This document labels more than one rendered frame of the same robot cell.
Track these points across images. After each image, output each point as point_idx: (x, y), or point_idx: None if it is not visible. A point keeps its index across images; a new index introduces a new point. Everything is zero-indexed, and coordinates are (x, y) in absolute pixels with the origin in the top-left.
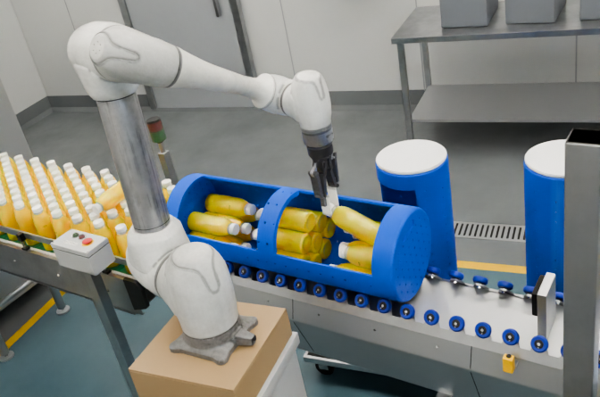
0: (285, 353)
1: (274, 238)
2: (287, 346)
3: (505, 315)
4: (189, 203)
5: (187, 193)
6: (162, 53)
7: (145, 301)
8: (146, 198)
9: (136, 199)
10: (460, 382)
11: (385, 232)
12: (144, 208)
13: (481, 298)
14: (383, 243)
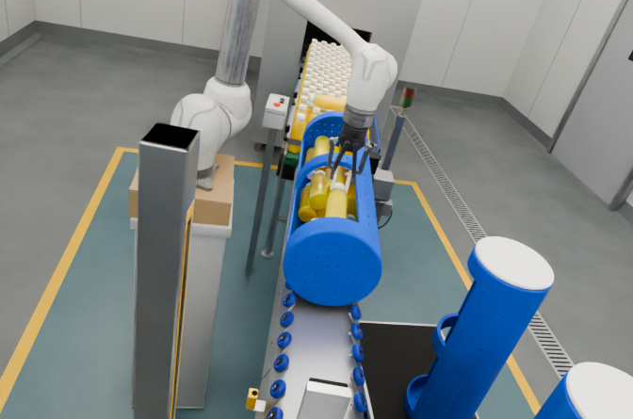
0: (204, 226)
1: (302, 175)
2: (213, 226)
3: None
4: (334, 133)
5: (338, 124)
6: None
7: (277, 169)
8: (223, 55)
9: (219, 50)
10: None
11: (316, 223)
12: (219, 60)
13: (340, 362)
14: (306, 228)
